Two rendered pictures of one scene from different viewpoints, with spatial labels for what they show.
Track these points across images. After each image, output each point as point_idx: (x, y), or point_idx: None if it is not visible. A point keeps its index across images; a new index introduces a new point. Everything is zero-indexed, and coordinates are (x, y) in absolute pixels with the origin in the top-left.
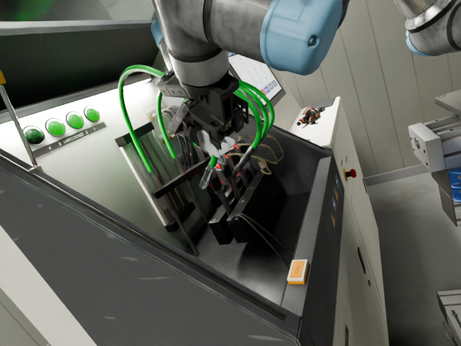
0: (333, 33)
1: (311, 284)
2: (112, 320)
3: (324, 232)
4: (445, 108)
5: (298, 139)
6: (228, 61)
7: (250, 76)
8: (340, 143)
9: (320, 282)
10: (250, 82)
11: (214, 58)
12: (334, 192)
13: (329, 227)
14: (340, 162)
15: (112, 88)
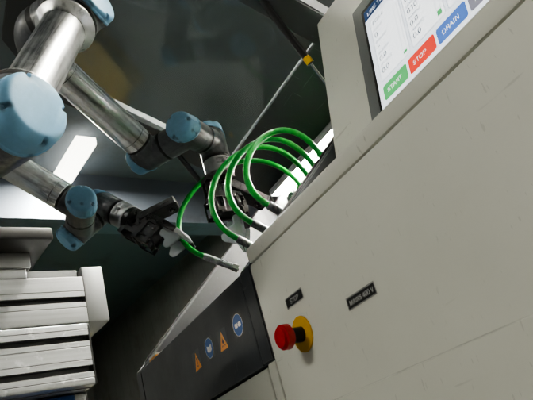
0: (63, 239)
1: (150, 367)
2: None
3: (176, 356)
4: (39, 258)
5: None
6: (117, 221)
7: (405, 24)
8: (327, 241)
9: (158, 378)
10: (394, 48)
11: (112, 225)
12: (217, 335)
13: (186, 361)
14: (286, 296)
15: (323, 134)
